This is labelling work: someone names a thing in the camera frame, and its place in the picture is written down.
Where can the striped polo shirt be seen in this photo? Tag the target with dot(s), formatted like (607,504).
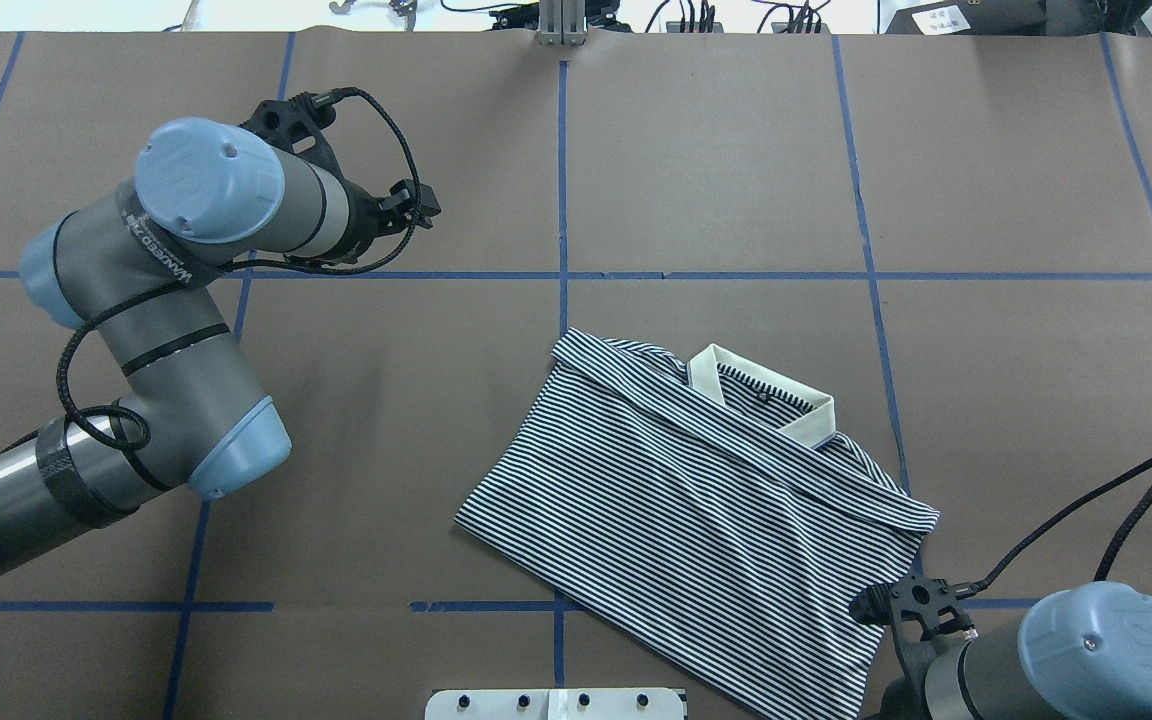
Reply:
(709,508)

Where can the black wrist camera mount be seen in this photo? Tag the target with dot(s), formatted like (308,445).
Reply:
(296,125)

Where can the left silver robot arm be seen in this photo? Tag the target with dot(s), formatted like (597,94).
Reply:
(156,391)

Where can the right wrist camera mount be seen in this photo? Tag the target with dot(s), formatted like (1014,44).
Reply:
(921,612)

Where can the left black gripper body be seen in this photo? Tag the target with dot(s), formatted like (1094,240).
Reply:
(364,219)

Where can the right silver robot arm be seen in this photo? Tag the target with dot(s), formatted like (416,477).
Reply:
(1085,653)

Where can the brown paper table cover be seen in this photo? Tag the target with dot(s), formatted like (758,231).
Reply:
(953,237)

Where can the black box with label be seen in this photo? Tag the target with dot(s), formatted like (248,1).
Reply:
(982,18)

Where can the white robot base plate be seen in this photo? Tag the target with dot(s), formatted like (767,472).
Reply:
(559,703)

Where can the aluminium frame post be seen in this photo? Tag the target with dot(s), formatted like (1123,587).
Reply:
(562,23)

